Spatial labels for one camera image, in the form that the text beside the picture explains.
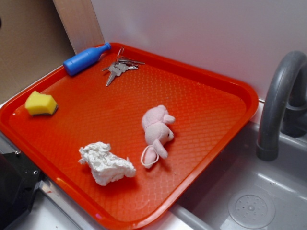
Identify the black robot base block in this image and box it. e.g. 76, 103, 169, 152
0, 152, 43, 230

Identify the pink plush bunny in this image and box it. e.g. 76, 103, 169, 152
141, 105, 176, 169

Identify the orange plastic tray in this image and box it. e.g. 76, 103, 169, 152
0, 43, 258, 230

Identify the silver key bunch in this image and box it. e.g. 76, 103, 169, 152
102, 46, 145, 87

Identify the crumpled white paper tissue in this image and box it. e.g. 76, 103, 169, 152
79, 141, 136, 186

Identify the blue plastic toy bottle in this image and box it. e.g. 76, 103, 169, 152
63, 43, 111, 76

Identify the yellow sponge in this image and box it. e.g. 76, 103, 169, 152
25, 91, 58, 116

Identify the grey plastic sink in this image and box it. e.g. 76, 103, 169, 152
171, 122, 307, 230

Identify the light wooden board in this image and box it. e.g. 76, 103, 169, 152
53, 0, 105, 54

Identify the grey toy faucet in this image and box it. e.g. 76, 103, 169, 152
256, 51, 307, 161

